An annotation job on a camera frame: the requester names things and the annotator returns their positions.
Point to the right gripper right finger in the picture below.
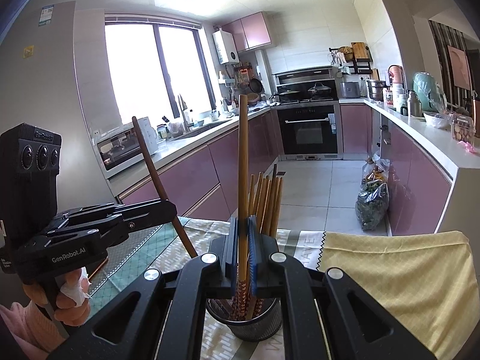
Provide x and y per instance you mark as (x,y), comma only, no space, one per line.
(326,315)

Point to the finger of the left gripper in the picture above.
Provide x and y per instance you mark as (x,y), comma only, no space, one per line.
(131,218)
(89,213)

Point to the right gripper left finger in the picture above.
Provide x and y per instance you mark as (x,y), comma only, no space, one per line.
(159,315)

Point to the wooden chopstick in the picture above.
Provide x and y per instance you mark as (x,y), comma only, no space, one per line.
(180,231)
(242,207)

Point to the pink sleeve left forearm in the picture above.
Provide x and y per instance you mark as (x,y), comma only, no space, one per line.
(26,333)

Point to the left hand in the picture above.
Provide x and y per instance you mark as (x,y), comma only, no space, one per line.
(72,301)

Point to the white microwave oven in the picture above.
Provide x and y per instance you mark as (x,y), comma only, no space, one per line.
(117,150)

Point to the yellow cloth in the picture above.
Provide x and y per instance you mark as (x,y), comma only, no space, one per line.
(428,282)

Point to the bag of green vegetables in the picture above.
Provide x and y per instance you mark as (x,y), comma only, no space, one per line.
(371,204)

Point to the wooden chopsticks bundle in holder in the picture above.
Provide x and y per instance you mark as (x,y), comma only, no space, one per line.
(264,200)

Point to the black built-in oven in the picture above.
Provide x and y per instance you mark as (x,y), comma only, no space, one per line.
(311,131)

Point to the white water heater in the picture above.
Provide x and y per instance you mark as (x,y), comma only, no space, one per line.
(225,47)

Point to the steel stock pot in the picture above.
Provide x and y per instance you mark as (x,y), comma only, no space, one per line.
(375,89)

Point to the teal air fryer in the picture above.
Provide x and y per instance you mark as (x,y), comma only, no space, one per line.
(429,93)

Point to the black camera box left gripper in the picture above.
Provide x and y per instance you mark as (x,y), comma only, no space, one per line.
(29,167)

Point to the pink wall cabinet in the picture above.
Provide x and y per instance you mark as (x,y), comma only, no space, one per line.
(250,32)

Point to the black wall spice rack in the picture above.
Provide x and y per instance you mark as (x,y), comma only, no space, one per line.
(355,59)

